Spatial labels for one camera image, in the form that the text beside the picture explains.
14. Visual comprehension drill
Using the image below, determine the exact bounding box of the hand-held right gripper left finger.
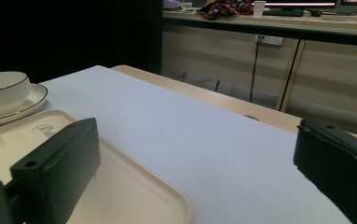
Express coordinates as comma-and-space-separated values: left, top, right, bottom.
9, 117, 102, 224

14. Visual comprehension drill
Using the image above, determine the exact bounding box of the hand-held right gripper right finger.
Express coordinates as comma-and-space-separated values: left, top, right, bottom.
293, 119, 357, 224

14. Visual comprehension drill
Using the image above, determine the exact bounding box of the beige rectangular tray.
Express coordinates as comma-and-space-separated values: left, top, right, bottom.
0, 108, 192, 224

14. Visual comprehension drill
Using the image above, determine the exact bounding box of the white plate with dark rim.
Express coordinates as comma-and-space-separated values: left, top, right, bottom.
0, 82, 48, 131

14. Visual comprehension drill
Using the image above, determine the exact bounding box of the white bowl with dark rim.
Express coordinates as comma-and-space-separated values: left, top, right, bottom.
0, 71, 32, 115

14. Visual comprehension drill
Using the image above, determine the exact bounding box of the long wooden desk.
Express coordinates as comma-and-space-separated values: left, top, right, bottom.
161, 10, 357, 141

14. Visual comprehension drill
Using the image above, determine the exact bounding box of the pale blue table mat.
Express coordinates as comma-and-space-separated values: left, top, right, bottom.
0, 64, 354, 224

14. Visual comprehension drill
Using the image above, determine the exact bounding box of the black keyboard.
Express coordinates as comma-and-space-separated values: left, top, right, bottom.
263, 7, 305, 18

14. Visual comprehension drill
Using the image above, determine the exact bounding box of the computer monitor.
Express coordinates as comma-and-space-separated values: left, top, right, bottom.
264, 0, 337, 8

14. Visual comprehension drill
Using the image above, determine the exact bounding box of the white paper cup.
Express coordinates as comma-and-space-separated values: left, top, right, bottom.
253, 0, 267, 18

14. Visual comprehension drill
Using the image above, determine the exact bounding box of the red plaid cloth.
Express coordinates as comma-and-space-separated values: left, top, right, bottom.
196, 0, 254, 21

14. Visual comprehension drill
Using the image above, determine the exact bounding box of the black power cable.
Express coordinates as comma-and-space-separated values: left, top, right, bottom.
249, 36, 263, 104

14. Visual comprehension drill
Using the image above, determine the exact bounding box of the white wall outlet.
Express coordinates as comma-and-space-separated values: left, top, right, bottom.
254, 35, 284, 47

